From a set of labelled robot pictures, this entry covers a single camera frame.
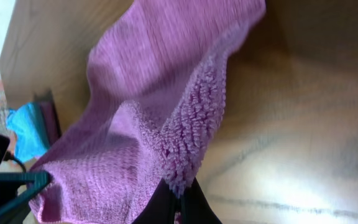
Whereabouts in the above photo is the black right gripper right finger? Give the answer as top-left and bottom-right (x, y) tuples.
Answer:
(180, 179), (222, 224)

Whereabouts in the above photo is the folded purple cloth under blue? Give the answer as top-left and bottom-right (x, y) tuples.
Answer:
(39, 101), (62, 145)

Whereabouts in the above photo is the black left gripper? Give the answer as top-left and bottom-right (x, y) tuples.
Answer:
(0, 171), (50, 224)

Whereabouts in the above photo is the purple microfiber cloth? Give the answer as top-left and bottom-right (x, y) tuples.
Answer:
(29, 0), (265, 223)

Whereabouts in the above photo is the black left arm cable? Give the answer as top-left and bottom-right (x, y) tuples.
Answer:
(3, 151), (27, 173)

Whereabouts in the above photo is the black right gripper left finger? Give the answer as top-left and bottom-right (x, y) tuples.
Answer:
(132, 179), (177, 224)

